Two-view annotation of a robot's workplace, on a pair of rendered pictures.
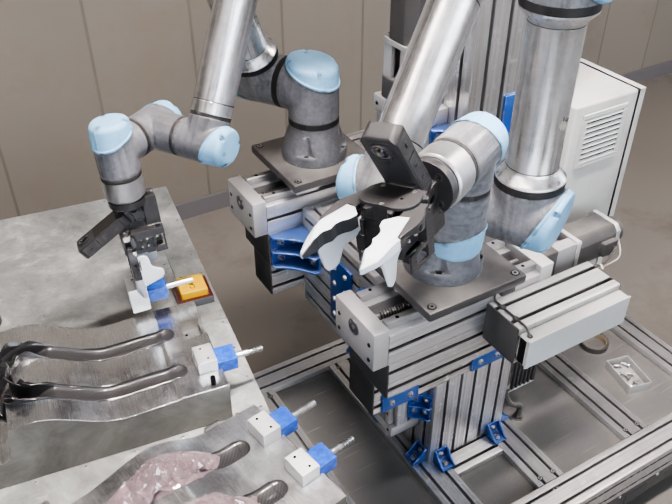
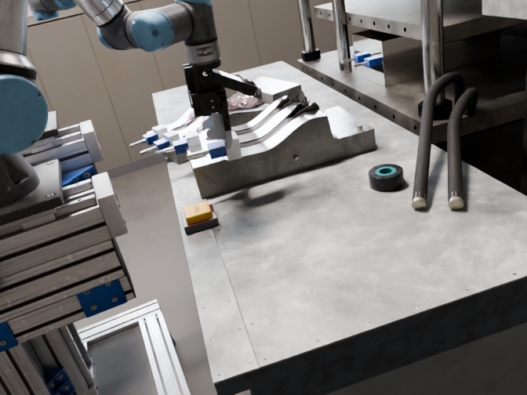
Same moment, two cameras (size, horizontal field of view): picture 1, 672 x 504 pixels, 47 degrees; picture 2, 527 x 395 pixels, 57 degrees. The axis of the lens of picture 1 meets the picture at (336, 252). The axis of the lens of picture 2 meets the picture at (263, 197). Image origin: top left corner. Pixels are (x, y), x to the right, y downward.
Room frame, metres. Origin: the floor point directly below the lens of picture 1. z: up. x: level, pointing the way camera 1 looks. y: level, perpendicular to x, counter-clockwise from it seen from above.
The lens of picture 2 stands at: (2.31, 0.73, 1.35)
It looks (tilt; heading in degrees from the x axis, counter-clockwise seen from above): 27 degrees down; 194
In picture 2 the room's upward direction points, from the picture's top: 12 degrees counter-clockwise
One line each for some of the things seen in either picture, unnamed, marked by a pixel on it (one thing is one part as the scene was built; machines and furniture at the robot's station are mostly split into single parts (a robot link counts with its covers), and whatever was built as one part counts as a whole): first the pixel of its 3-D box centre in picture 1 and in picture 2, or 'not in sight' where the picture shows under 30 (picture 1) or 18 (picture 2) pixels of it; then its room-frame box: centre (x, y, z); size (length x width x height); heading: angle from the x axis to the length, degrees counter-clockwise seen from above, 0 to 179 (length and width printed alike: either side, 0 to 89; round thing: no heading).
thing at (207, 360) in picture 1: (229, 356); (177, 146); (1.06, 0.20, 0.89); 0.13 x 0.05 x 0.05; 113
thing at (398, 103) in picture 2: not in sight; (435, 67); (0.12, 1.06, 0.75); 1.30 x 0.84 x 0.06; 23
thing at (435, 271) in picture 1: (444, 240); not in sight; (1.16, -0.20, 1.09); 0.15 x 0.15 x 0.10
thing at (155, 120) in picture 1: (158, 129); (157, 28); (1.30, 0.34, 1.24); 0.11 x 0.11 x 0.08; 61
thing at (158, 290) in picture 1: (161, 287); (212, 150); (1.22, 0.36, 0.93); 0.13 x 0.05 x 0.05; 113
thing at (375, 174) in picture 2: not in sight; (386, 177); (1.25, 0.77, 0.82); 0.08 x 0.08 x 0.04
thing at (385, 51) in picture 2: not in sight; (423, 45); (0.19, 1.00, 0.87); 0.50 x 0.27 x 0.17; 113
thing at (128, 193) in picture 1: (123, 186); (203, 52); (1.22, 0.39, 1.17); 0.08 x 0.08 x 0.05
